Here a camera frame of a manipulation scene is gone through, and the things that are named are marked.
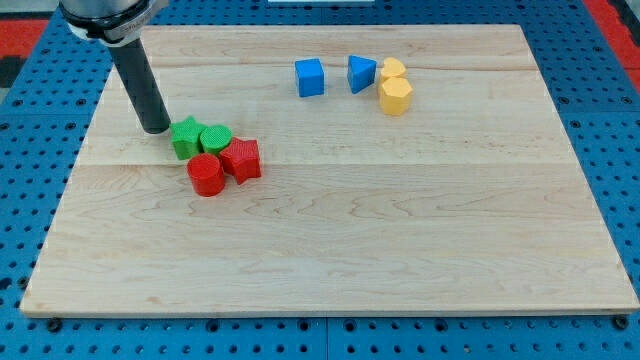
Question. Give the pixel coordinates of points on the yellow hexagon block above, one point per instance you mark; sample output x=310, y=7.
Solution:
x=395, y=96

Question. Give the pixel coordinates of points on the green star block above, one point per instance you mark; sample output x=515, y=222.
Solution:
x=186, y=137

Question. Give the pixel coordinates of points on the red star block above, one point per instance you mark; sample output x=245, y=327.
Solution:
x=241, y=159

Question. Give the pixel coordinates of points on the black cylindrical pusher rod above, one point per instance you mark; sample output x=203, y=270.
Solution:
x=139, y=82

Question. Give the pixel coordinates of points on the yellow heart block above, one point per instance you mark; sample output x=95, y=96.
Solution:
x=392, y=68

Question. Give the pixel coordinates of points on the wooden board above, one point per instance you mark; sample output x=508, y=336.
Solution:
x=472, y=203

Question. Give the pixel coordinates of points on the red cylinder block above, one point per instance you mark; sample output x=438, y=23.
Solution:
x=206, y=174

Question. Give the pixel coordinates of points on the blue triangle block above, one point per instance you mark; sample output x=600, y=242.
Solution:
x=360, y=73

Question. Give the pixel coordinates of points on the blue cube block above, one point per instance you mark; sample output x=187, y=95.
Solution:
x=309, y=77

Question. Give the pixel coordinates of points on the green cylinder block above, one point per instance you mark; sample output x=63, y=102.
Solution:
x=215, y=138

